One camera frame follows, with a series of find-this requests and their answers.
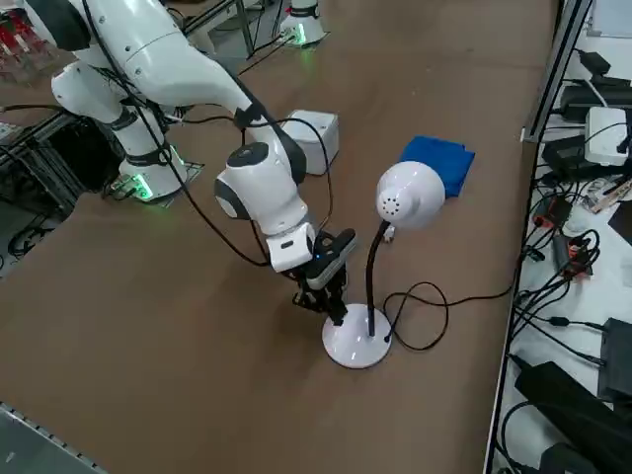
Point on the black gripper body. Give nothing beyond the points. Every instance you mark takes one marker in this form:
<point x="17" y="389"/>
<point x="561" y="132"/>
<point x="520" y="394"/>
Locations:
<point x="298" y="281"/>

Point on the white desk lamp black neck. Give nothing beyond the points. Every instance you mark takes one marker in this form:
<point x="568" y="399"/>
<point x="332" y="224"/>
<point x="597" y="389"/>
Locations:
<point x="410" y="195"/>

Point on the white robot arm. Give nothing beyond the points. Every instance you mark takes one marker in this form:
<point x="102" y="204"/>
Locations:
<point x="308" y="24"/>
<point x="163" y="64"/>

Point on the white box with lid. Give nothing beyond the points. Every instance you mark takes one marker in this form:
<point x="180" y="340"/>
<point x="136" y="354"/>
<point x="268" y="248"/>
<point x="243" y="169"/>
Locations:
<point x="318" y="133"/>

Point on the blue folded cloth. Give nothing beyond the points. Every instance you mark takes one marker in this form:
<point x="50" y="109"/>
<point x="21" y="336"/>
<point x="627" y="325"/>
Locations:
<point x="444" y="158"/>

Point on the orange black connector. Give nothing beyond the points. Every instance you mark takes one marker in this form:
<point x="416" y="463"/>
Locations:
<point x="550" y="212"/>

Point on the orange black adapter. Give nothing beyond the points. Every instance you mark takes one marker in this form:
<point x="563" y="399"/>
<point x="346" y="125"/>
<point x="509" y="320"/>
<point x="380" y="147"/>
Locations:
<point x="575" y="257"/>

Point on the large black power brick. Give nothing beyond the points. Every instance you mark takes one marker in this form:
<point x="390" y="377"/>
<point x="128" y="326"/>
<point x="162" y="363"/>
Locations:
<point x="568" y="395"/>

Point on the black metal shelf rack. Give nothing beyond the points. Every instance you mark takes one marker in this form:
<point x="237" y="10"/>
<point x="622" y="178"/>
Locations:
<point x="49" y="158"/>

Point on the black square box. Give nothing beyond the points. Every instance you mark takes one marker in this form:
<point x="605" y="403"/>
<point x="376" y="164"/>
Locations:
<point x="617" y="355"/>

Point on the white electronic device box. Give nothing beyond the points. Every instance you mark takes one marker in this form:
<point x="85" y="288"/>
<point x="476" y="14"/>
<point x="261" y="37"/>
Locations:
<point x="605" y="133"/>

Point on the flat black power adapter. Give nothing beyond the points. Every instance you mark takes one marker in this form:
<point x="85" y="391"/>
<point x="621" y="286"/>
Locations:
<point x="592" y="101"/>

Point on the small black power adapter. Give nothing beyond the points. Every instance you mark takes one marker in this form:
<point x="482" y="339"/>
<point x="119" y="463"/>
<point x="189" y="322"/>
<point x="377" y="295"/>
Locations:
<point x="595" y="61"/>

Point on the red clear rack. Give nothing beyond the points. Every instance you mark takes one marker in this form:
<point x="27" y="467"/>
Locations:
<point x="22" y="49"/>

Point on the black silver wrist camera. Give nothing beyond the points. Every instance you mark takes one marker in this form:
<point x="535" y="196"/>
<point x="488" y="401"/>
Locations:
<point x="331" y="257"/>

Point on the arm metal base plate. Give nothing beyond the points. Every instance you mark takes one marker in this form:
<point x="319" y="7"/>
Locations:
<point x="192" y="170"/>

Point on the aluminium table rail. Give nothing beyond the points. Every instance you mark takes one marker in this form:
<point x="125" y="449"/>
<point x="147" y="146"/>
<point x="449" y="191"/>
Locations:
<point x="44" y="439"/>

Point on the aluminium frame post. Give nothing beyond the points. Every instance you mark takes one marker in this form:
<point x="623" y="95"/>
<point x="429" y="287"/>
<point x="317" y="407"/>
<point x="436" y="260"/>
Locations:
<point x="553" y="74"/>

